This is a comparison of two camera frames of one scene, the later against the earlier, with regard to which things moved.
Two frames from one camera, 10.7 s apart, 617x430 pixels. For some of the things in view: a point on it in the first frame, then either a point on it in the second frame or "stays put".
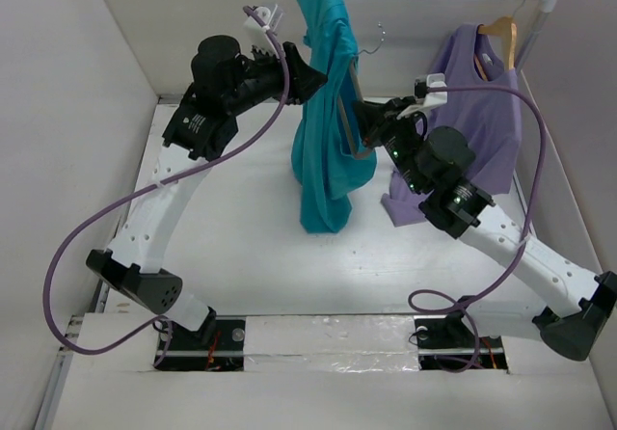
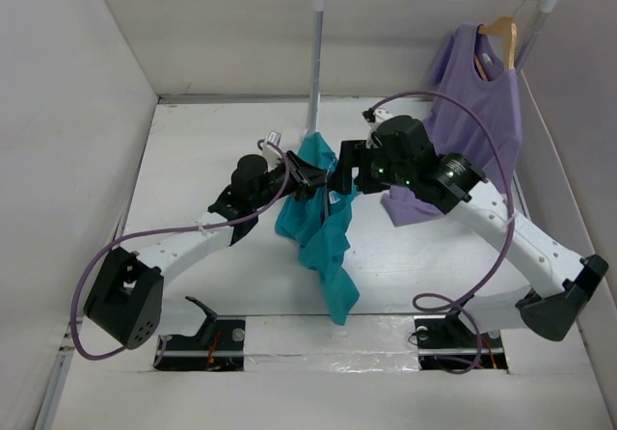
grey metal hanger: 339,100 → 326,192
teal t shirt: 327,158 → 315,217
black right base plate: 446,342 stays put
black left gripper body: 261,81 → 286,180
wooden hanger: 505,26 stays put
